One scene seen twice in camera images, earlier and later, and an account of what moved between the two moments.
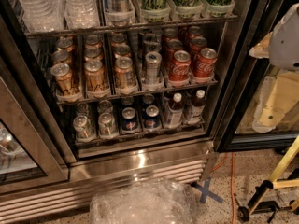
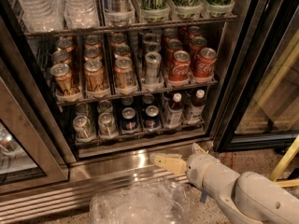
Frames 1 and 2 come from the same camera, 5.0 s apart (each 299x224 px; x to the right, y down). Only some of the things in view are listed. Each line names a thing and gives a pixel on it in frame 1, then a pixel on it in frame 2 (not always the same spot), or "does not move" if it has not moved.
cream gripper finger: (262, 49) to (195, 168)
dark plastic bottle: (195, 113) does not move
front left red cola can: (180, 65) does not move
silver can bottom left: (82, 127) does not move
